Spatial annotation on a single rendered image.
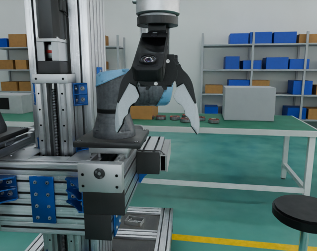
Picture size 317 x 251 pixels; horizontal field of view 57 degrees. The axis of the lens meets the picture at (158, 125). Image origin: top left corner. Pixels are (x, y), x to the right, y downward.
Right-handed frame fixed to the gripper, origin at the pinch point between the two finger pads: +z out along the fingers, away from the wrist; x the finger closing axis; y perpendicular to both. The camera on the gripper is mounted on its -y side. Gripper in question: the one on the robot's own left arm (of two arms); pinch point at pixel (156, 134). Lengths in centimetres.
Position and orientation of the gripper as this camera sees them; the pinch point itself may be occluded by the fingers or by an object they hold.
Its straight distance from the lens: 51.5
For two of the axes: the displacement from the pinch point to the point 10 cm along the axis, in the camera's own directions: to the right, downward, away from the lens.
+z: 0.0, 9.8, 1.9
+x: -10.0, -0.2, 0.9
